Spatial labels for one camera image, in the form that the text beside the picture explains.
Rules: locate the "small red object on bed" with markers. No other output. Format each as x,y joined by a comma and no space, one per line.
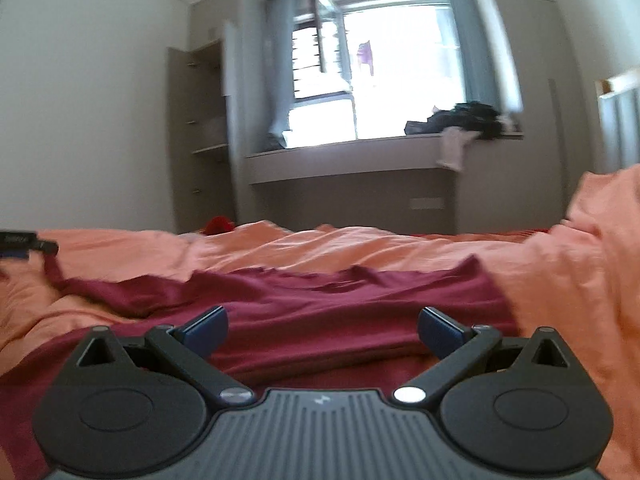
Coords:
218,225

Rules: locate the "tall grey wardrobe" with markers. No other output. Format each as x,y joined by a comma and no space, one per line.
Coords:
554,118

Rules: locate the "open shelf cabinet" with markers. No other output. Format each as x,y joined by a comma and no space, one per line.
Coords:
197,138

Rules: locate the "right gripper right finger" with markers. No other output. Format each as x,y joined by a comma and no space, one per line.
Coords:
460,350

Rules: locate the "window with grey frame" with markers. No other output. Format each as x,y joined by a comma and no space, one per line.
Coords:
346,70

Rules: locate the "dark clothes pile on sill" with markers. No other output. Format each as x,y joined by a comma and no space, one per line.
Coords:
469,116

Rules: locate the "orange bed sheet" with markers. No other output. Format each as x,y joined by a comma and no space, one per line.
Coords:
581,277

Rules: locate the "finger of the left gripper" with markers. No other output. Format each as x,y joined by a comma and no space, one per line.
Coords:
18,245

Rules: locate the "grey window sill bench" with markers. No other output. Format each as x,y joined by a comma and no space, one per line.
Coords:
395,184

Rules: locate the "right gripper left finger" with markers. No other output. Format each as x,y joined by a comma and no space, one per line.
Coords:
184,351

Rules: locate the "purple garment hanging outside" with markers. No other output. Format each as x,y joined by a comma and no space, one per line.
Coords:
365,58

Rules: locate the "white cloth hanging off sill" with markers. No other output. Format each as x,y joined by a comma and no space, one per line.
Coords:
452,142

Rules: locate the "dark red sweater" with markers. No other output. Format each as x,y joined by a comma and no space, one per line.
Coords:
354,328

